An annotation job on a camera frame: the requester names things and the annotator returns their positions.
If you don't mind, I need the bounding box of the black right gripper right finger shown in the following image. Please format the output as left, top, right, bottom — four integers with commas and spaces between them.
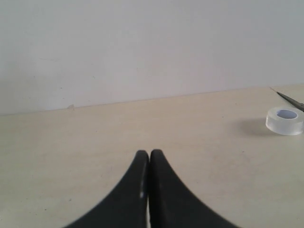
149, 149, 237, 228

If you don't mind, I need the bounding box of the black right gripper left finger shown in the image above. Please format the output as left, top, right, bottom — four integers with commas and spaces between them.
67, 150, 149, 228

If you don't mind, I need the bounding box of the clear tape roll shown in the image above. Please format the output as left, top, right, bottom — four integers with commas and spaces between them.
266, 107, 304, 136

